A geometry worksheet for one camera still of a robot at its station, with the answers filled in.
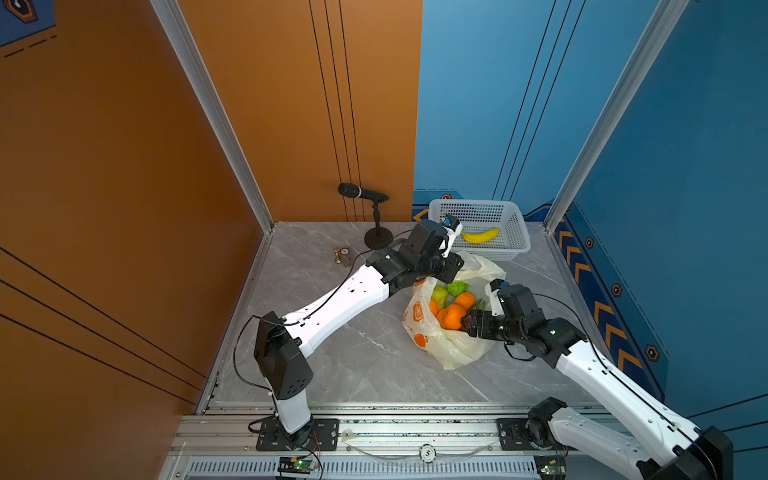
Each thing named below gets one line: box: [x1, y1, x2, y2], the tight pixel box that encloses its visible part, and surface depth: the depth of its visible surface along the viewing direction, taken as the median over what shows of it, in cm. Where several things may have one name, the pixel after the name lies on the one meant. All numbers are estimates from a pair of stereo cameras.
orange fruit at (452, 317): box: [442, 304, 466, 330], surface depth 84 cm
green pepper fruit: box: [447, 281, 469, 297], surface depth 98 cm
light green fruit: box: [432, 285, 448, 310], surface depth 96 cm
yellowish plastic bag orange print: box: [402, 251, 507, 370], surface depth 79 cm
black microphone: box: [337, 183, 390, 202], surface depth 90 cm
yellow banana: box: [462, 228, 500, 244], surface depth 116 cm
